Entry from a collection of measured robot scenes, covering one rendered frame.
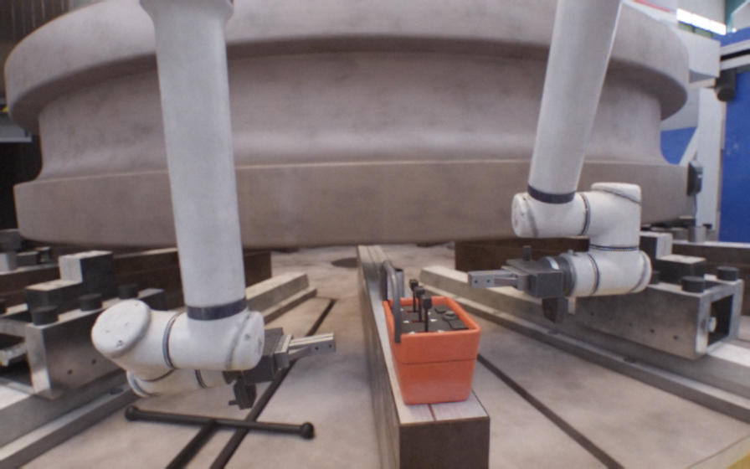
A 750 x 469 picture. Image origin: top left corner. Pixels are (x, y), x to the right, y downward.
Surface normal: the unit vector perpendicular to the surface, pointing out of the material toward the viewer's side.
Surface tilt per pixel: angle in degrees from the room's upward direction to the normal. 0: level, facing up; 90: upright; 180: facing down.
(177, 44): 94
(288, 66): 90
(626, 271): 90
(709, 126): 90
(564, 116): 115
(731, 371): 72
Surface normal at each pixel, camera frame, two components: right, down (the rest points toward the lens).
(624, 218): -0.07, 0.11
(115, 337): -0.11, -0.57
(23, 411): 0.89, -0.30
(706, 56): 0.40, 0.10
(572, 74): -0.50, 0.52
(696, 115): -0.92, 0.07
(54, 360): 0.95, 0.01
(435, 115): 0.15, 0.11
